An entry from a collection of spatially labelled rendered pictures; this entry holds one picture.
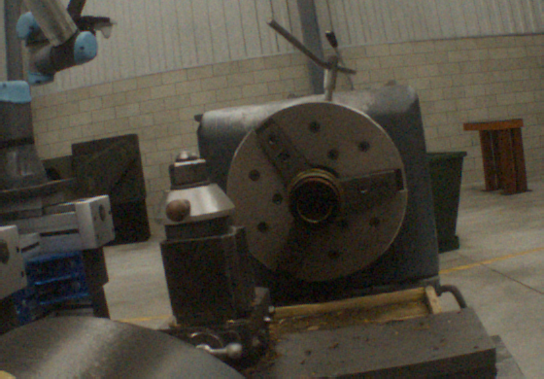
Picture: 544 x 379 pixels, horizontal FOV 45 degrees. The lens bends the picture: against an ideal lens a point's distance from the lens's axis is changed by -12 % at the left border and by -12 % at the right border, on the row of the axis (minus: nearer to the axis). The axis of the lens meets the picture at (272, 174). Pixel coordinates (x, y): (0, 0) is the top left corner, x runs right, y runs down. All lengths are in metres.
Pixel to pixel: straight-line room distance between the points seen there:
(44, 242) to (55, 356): 1.25
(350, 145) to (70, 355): 1.13
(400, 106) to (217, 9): 10.12
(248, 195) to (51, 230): 0.40
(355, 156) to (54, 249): 0.60
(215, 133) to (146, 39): 10.02
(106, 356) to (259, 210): 1.13
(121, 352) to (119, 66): 11.31
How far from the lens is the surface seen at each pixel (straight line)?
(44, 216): 1.41
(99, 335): 0.18
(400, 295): 1.21
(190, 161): 0.70
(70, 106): 11.52
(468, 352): 0.66
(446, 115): 11.81
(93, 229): 1.38
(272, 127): 1.24
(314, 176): 1.15
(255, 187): 1.29
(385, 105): 1.43
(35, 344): 0.18
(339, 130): 1.27
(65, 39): 1.67
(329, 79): 1.31
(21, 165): 1.45
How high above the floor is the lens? 1.19
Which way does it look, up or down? 3 degrees down
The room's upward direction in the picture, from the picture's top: 8 degrees counter-clockwise
